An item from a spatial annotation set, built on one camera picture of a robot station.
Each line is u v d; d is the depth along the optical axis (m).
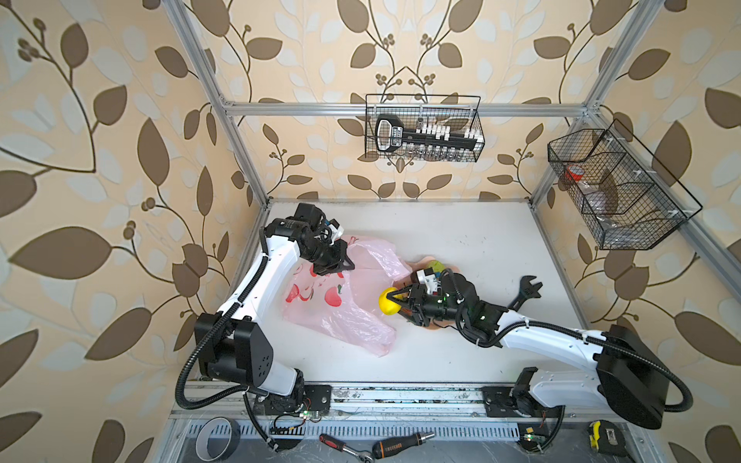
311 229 0.66
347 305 0.74
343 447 0.68
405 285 0.90
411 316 0.70
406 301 0.68
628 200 0.73
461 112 0.91
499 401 0.73
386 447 0.66
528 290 0.94
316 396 0.76
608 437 0.67
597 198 0.71
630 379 0.41
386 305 0.72
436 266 0.91
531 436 0.71
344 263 0.73
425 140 0.84
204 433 0.71
